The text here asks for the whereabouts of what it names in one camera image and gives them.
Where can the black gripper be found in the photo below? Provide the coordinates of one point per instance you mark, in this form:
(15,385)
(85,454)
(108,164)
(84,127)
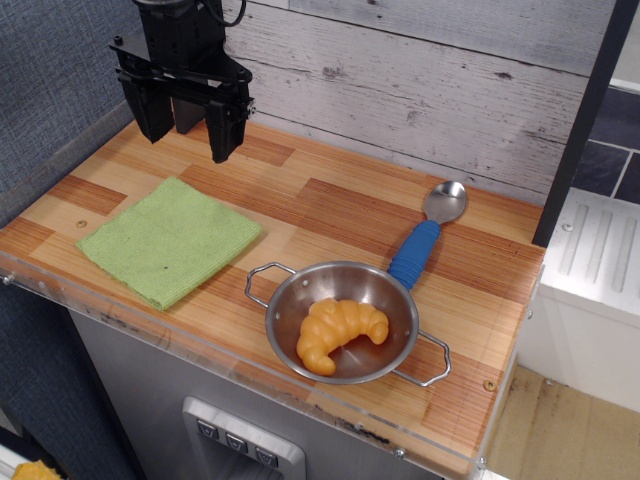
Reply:
(181,54)

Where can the yellow toy object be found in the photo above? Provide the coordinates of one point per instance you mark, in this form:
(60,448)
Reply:
(34,471)

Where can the steel bowl with handles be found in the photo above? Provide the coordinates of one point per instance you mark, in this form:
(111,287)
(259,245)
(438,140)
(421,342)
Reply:
(287,294)

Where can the grey toy fridge cabinet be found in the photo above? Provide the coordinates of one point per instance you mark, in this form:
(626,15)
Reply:
(185,422)

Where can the orange plastic croissant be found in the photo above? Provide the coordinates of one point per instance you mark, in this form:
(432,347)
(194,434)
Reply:
(331,324)

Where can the black vertical post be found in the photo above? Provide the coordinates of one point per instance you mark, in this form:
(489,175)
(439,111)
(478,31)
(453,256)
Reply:
(609,52)

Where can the green towel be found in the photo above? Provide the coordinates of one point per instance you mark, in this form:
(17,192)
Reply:
(169,243)

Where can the blue handled metal spoon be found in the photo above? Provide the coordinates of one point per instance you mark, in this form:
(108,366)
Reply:
(444,204)

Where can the white toy sink unit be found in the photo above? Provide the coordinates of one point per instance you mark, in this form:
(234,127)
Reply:
(582,327)

